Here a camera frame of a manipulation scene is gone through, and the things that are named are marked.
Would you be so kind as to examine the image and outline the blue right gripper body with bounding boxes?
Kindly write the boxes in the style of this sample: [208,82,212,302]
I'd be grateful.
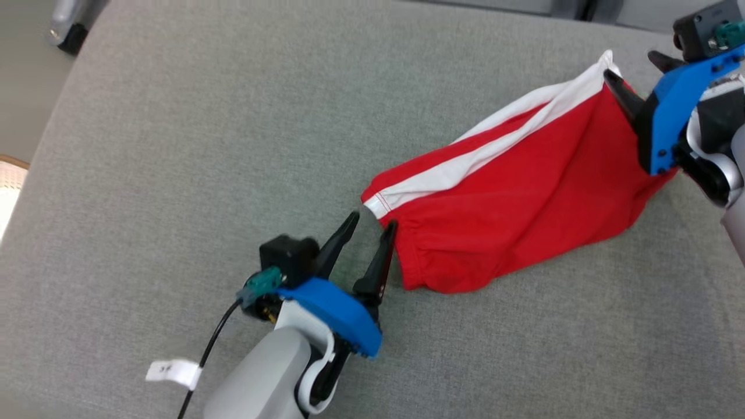
[634,44,745,176]

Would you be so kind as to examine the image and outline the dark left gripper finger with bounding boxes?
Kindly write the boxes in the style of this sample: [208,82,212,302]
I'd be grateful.
[314,210,361,280]
[352,219,399,307]

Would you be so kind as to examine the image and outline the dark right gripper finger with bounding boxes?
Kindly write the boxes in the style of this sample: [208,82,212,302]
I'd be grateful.
[603,68,647,123]
[647,49,682,74]

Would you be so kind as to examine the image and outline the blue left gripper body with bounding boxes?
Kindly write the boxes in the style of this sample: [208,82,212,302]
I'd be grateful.
[278,276,384,359]

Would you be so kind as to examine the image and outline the red white elastic shorts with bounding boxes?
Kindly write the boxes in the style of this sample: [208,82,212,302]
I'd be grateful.
[360,49,679,295]

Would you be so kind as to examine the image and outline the beige woven basket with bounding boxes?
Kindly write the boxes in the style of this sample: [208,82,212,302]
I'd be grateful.
[0,154,31,245]

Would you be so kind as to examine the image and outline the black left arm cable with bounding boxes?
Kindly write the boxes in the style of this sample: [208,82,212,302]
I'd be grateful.
[177,267,284,419]

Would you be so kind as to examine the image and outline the white paper cable label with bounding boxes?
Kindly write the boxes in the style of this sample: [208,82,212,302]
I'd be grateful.
[145,358,203,391]

